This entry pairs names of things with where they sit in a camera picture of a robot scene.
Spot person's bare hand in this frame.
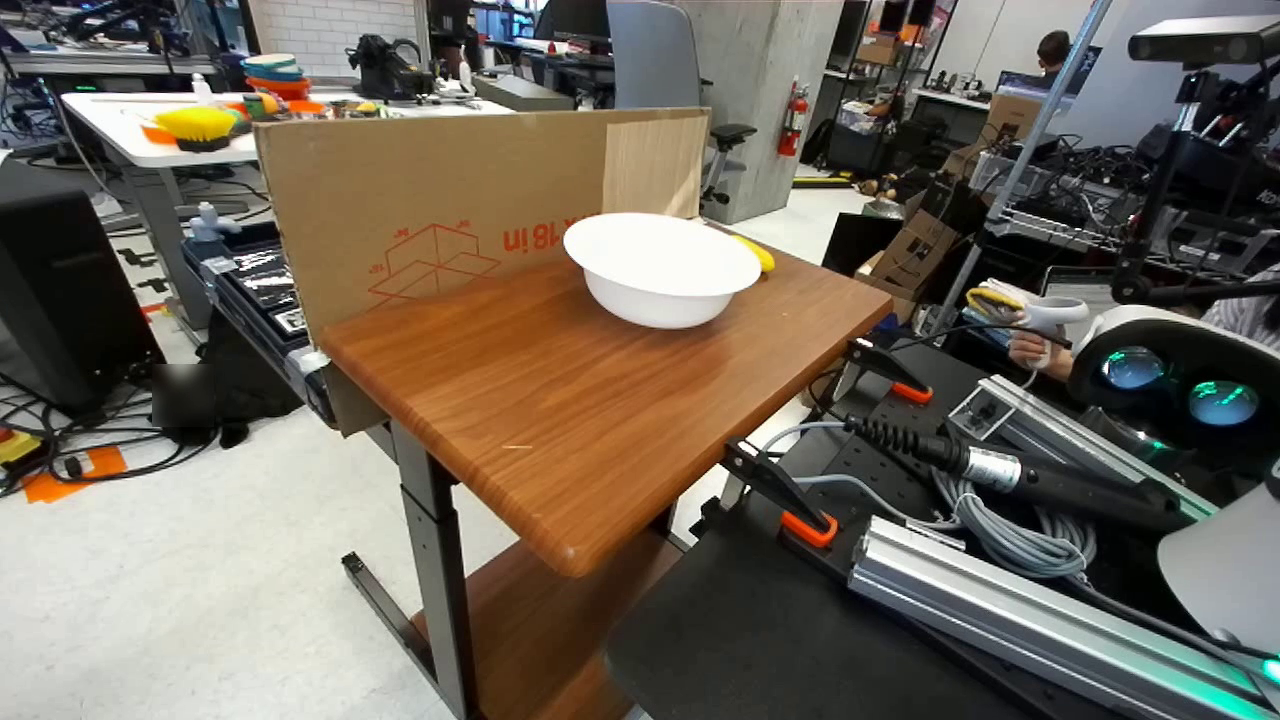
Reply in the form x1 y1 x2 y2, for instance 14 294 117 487
1009 326 1078 387

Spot white handheld controller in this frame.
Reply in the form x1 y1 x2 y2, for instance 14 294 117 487
1016 294 1091 341

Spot yellow corn toy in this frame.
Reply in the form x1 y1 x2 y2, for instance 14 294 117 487
735 233 779 281

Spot white plastic bowl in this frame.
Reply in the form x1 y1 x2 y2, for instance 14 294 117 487
559 207 763 331

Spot black clamp with orange tip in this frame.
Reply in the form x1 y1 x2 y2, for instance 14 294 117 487
832 336 940 413
719 434 850 556

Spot open cardboard box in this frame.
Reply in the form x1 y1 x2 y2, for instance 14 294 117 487
859 207 970 302

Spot person with dark hair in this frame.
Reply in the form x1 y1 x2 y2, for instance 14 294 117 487
1037 29 1078 80

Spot red fire extinguisher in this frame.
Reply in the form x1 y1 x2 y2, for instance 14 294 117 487
775 80 817 160

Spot black perforated base board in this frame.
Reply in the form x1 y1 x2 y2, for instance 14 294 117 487
604 495 1057 720

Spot wooden table with metal legs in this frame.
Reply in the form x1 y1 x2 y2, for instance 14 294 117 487
298 217 897 720

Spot brown cardboard panel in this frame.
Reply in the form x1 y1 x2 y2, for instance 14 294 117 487
257 108 711 343

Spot black tabletop device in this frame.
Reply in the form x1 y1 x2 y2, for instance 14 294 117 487
349 31 441 103

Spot black equipment rack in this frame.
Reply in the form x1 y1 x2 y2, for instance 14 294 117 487
196 233 335 392

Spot colourful stacked toys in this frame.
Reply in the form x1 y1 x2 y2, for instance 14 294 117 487
236 51 319 111

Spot black bag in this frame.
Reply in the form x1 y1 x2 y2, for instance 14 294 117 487
148 311 306 452

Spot white work table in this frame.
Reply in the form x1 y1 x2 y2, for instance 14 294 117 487
57 89 512 331

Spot orange floor tape marker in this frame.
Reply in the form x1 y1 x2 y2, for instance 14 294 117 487
15 442 132 506

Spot large black box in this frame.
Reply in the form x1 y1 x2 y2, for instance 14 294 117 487
0 162 172 423

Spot aluminium rail with tag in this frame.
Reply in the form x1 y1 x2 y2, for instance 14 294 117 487
947 371 1221 527

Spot black ribbed handle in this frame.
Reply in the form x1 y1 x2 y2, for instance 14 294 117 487
836 409 1185 537

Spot grey coiled cable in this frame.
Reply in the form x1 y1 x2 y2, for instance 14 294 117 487
931 465 1104 588

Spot plain aluminium rail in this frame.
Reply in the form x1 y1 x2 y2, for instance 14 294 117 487
844 516 1280 720

